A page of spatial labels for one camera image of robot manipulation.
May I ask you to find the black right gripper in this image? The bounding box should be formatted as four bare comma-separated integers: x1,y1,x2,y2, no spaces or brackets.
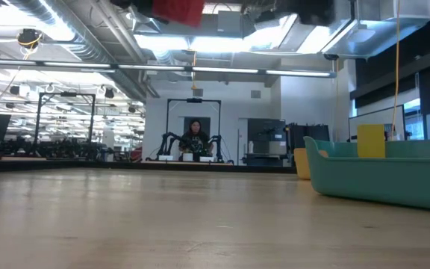
296,0,336,27

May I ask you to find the long red block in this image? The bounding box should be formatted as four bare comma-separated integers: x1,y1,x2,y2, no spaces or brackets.
152,0,206,28

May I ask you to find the yellow block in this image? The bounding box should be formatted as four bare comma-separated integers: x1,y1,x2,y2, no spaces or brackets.
356,123,387,159

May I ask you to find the overhead led light bar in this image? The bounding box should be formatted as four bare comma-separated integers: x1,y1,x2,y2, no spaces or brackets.
0,57,337,79

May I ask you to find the black cabinet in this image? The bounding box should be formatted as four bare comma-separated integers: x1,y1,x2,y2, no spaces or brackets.
246,118,287,156

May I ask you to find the person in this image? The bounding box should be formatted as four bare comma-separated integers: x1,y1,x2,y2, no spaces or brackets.
178,119,215,157

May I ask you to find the yellow plastic bin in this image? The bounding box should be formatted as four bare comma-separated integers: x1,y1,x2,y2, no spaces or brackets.
293,147,329,181

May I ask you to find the teal plastic bin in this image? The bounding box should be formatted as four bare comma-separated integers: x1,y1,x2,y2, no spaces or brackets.
303,135,430,214

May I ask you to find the yellow hanging cable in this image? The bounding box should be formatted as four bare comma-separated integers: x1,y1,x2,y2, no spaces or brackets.
390,0,403,137

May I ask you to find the black gantry frame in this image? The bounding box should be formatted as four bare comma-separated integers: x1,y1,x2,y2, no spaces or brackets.
33,92,97,147
166,97,222,140

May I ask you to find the ceiling-mounted black camera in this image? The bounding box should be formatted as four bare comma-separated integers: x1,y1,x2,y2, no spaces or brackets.
16,28,44,50

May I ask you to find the black table frame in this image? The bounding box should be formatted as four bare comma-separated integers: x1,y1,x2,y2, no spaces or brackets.
0,159,297,174

